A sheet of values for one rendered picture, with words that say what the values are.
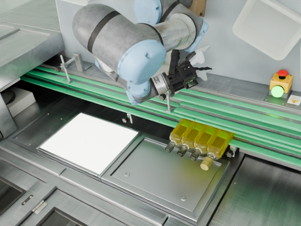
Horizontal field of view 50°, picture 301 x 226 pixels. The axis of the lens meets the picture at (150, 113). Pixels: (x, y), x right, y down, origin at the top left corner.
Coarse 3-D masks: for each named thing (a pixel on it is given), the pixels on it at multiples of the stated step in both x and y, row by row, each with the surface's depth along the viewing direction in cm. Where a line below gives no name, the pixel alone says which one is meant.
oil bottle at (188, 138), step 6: (192, 126) 140; (198, 126) 139; (204, 126) 140; (186, 132) 137; (192, 132) 137; (198, 132) 136; (186, 138) 134; (192, 138) 134; (186, 144) 133; (192, 144) 133
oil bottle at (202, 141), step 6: (210, 126) 138; (204, 132) 135; (210, 132) 135; (216, 132) 137; (198, 138) 133; (204, 138) 132; (210, 138) 132; (198, 144) 130; (204, 144) 130; (204, 150) 130
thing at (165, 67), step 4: (168, 52) 153; (168, 56) 154; (168, 60) 155; (164, 64) 158; (168, 64) 157; (160, 68) 161; (164, 68) 160; (168, 68) 158; (156, 72) 160; (160, 72) 159; (152, 76) 158
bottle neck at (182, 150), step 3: (183, 144) 134; (183, 147) 132; (186, 147) 133; (180, 150) 131; (183, 150) 131; (186, 150) 132; (177, 153) 132; (180, 153) 133; (183, 153) 131; (180, 156) 132
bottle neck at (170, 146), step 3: (171, 141) 136; (174, 141) 136; (168, 144) 135; (171, 144) 135; (174, 144) 135; (168, 147) 133; (171, 147) 134; (165, 150) 135; (168, 150) 135; (171, 150) 134
